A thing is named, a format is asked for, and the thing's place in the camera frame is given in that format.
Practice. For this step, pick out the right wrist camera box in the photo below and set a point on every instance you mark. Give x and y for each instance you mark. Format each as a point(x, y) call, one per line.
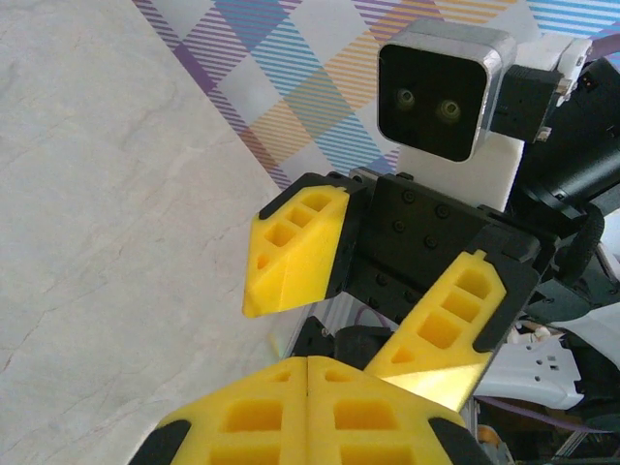
point(426, 68)

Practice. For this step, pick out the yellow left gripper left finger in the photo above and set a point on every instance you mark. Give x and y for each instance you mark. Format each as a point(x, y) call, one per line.
point(252, 421)

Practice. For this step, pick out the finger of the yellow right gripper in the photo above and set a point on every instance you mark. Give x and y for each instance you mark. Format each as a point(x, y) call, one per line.
point(436, 358)
point(300, 261)

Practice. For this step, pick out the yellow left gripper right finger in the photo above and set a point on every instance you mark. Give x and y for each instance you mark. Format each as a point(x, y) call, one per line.
point(368, 426)

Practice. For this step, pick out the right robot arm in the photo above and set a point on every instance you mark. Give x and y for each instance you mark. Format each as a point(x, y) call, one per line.
point(581, 155)

